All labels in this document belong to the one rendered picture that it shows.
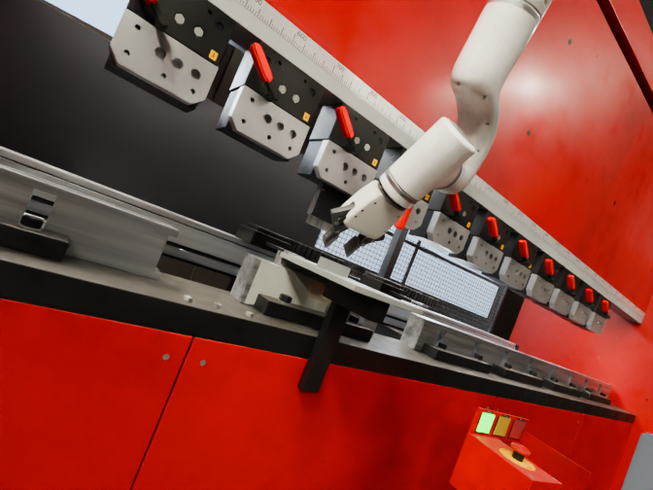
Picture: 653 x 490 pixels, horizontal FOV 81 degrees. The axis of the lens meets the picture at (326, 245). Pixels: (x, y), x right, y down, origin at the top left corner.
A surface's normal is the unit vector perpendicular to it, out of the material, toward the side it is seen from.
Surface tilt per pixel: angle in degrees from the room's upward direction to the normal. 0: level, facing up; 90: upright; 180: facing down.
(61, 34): 90
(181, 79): 90
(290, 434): 90
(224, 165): 90
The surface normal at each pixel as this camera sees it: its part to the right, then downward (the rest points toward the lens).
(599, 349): -0.75, -0.33
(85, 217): 0.54, 0.18
